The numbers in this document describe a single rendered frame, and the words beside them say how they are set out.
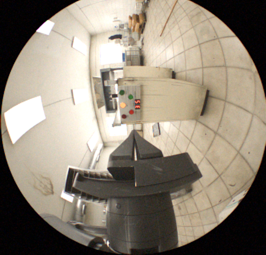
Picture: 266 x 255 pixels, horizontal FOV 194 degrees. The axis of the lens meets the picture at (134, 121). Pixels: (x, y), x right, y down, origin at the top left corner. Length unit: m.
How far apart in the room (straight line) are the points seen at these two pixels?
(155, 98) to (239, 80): 0.72
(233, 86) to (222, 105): 0.21
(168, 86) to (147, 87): 0.14
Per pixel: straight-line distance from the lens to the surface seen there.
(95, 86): 1.33
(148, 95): 0.52
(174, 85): 0.59
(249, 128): 0.78
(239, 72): 0.83
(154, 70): 1.26
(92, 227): 0.57
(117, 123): 0.56
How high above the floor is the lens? 0.77
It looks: 3 degrees down
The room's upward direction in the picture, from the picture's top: 93 degrees counter-clockwise
